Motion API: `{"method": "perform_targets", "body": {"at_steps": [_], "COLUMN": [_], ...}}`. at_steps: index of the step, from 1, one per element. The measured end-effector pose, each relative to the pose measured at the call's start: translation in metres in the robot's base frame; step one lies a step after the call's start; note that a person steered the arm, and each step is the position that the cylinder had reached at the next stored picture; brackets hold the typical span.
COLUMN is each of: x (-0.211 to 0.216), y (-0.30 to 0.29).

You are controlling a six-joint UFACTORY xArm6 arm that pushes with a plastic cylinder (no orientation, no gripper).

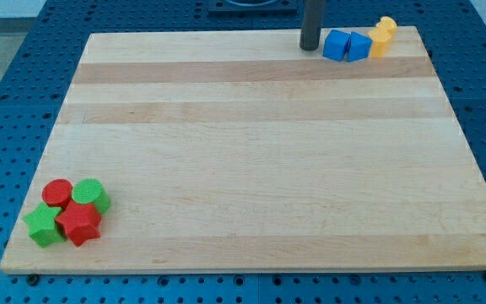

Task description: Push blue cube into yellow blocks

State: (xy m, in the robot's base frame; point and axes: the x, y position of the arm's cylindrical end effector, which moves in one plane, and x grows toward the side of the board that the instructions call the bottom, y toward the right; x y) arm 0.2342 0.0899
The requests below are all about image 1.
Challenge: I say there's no green star block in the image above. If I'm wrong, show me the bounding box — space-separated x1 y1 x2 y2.
23 203 67 247

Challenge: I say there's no blue triangular block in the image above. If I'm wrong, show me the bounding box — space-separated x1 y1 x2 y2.
347 31 372 62

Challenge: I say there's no green cylinder block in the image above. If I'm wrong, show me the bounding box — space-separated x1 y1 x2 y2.
72 178 111 214

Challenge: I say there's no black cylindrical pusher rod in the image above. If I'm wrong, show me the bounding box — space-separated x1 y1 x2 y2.
300 0 326 52

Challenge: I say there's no blue cube block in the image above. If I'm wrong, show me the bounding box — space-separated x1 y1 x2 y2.
322 30 350 62

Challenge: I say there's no red cylinder block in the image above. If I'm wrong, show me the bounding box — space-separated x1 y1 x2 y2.
41 179 73 209

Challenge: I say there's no red star block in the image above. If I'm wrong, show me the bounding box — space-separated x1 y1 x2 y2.
55 200 102 247

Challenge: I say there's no yellow pentagon block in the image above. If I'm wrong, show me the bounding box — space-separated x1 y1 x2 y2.
368 28 392 57

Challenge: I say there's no wooden board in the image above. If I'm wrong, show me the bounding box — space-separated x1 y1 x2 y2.
0 26 486 274

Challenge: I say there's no yellow heart block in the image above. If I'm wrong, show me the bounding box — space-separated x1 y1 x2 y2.
375 16 397 37

